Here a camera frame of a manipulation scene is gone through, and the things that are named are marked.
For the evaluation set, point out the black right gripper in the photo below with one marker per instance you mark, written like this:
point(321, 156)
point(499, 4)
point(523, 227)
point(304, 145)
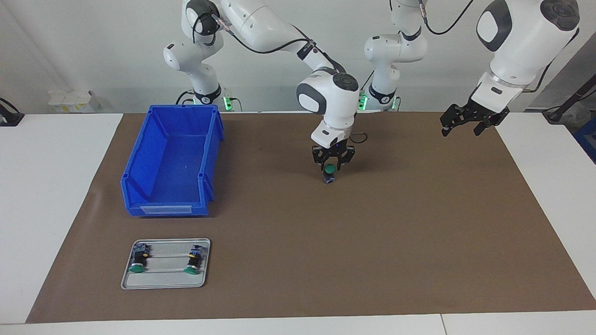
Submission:
point(333, 152)

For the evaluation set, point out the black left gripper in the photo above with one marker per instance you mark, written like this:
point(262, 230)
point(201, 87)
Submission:
point(477, 111)

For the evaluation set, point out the green push button switch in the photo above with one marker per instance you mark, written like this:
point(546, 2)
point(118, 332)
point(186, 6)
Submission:
point(329, 173)
point(193, 260)
point(138, 260)

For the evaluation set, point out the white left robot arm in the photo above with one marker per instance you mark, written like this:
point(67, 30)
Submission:
point(517, 51)

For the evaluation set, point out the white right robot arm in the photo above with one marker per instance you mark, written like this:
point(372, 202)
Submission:
point(326, 97)

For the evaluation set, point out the green lit base connector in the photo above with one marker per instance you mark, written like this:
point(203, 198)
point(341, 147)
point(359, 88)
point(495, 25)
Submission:
point(227, 102)
point(362, 101)

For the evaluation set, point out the brown table mat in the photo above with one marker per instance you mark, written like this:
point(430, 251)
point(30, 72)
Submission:
point(349, 256)

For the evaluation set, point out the black stand pole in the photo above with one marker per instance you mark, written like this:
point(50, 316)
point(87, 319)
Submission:
point(565, 106)

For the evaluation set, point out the blue crate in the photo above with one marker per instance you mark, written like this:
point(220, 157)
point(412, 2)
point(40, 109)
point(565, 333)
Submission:
point(587, 139)

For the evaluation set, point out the blue plastic storage bin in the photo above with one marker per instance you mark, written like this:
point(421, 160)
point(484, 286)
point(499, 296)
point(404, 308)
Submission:
point(172, 172)

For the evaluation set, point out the silver metal tray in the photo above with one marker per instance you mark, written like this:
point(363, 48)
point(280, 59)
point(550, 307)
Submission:
point(163, 279)

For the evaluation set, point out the white junction box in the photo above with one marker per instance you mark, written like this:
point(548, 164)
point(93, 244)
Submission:
point(70, 101)

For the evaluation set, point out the black clamp mount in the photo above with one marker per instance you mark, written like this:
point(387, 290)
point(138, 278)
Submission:
point(9, 116)

